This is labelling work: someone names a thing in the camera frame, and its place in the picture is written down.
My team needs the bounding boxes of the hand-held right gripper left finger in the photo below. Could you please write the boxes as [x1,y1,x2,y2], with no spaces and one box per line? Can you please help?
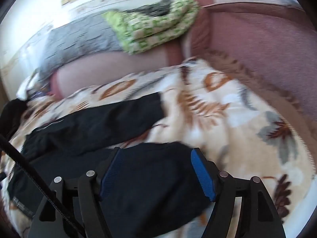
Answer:
[28,147,122,238]

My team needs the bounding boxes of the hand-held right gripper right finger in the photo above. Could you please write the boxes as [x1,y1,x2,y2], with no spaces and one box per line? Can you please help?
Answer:
[191,147,285,238]

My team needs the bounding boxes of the black pants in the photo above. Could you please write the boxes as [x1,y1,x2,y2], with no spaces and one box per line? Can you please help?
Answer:
[7,92,211,238]

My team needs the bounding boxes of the leaf print fleece blanket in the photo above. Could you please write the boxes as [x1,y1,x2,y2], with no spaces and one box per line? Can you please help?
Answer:
[0,58,315,238]

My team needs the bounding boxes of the black cloth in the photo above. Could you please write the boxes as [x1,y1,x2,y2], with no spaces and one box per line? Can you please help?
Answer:
[0,98,29,140]

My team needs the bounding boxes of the white cloth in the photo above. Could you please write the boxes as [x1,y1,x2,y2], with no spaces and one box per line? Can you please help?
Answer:
[16,74,37,100]

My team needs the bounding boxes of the grey quilt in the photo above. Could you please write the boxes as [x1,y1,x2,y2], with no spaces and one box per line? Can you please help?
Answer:
[41,13,124,80]

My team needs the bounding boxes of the green patterned cloth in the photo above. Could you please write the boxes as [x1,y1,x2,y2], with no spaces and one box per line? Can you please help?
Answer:
[103,0,200,55]

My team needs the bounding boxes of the dark grey cloth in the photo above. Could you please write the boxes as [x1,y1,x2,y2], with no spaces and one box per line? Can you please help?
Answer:
[124,0,174,18]

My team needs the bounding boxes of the black braided cable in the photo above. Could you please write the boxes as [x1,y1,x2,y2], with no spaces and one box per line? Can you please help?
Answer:
[0,142,86,238]

